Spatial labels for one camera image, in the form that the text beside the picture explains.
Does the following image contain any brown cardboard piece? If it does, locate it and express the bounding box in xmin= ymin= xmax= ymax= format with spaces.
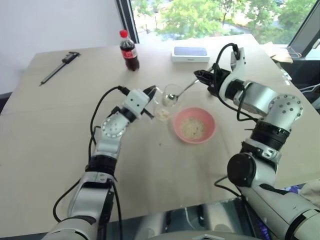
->
xmin=264 ymin=41 xmax=295 ymax=64

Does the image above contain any pink bowl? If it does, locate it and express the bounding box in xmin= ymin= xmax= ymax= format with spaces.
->
xmin=172 ymin=106 xmax=217 ymax=144

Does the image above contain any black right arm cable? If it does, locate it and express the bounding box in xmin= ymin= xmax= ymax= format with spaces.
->
xmin=213 ymin=42 xmax=261 ymax=124

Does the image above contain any oatmeal in pink bowl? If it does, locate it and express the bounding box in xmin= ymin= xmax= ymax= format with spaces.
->
xmin=180 ymin=118 xmax=206 ymax=139

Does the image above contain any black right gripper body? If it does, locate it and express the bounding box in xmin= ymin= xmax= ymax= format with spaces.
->
xmin=206 ymin=63 xmax=230 ymax=97

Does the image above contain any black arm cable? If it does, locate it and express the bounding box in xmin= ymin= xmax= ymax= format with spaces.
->
xmin=52 ymin=85 xmax=130 ymax=236
xmin=213 ymin=42 xmax=261 ymax=124

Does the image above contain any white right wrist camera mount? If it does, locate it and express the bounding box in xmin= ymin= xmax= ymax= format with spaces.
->
xmin=218 ymin=46 xmax=247 ymax=97

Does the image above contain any white box with blue lid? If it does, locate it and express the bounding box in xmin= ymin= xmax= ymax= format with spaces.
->
xmin=171 ymin=46 xmax=211 ymax=64

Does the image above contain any dark slanted window frame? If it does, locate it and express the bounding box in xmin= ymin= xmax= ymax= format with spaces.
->
xmin=286 ymin=0 xmax=320 ymax=61

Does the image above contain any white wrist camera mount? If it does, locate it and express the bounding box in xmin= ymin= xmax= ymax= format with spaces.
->
xmin=121 ymin=88 xmax=149 ymax=119
xmin=218 ymin=46 xmax=247 ymax=97

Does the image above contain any silver metal spoon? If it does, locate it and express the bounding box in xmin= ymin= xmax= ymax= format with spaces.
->
xmin=165 ymin=78 xmax=202 ymax=102

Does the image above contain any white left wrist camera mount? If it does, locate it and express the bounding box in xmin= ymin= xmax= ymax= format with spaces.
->
xmin=121 ymin=88 xmax=149 ymax=119

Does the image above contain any thin white cable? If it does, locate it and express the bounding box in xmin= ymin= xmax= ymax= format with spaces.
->
xmin=298 ymin=83 xmax=320 ymax=94

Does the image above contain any oatmeal in glass mug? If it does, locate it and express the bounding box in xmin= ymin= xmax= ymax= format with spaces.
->
xmin=155 ymin=107 xmax=172 ymax=122

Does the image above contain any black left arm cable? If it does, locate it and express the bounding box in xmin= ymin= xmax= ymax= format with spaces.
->
xmin=52 ymin=85 xmax=130 ymax=236

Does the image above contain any cola bottle with red cap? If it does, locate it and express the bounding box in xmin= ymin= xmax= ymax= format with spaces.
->
xmin=118 ymin=29 xmax=141 ymax=72

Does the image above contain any black window frame post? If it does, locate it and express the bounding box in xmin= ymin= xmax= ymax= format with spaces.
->
xmin=115 ymin=0 xmax=140 ymax=45

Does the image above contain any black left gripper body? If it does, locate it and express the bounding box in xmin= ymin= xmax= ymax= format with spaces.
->
xmin=139 ymin=92 xmax=152 ymax=115

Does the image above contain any black digital caliper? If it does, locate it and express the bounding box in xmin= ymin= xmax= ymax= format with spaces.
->
xmin=38 ymin=50 xmax=82 ymax=87

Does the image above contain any clear glass mug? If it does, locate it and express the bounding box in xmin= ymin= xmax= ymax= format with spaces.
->
xmin=152 ymin=84 xmax=185 ymax=123

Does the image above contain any black right shoulder cable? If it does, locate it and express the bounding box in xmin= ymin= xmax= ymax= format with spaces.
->
xmin=214 ymin=175 xmax=250 ymax=201

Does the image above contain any beige cloth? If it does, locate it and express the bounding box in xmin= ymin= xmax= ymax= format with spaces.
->
xmin=298 ymin=177 xmax=320 ymax=209

